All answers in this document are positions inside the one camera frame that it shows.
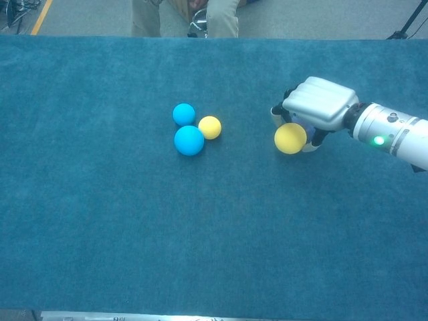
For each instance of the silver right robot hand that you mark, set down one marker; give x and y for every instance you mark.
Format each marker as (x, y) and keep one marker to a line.
(321, 102)

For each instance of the large cyan ball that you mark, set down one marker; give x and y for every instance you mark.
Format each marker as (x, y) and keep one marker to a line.
(189, 140)

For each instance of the large yellow ball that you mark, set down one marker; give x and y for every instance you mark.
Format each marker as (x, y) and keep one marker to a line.
(290, 138)

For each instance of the black tripod stand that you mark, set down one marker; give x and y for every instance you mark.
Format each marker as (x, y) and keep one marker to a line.
(399, 33)

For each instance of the teal table cloth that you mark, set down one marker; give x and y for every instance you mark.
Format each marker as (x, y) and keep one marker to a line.
(100, 200)

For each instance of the small yellow ball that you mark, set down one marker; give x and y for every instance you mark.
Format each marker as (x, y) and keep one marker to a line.
(209, 127)

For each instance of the small cyan ball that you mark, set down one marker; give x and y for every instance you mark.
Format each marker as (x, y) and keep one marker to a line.
(184, 114)

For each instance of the person in khaki trousers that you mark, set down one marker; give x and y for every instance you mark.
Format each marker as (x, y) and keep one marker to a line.
(219, 20)

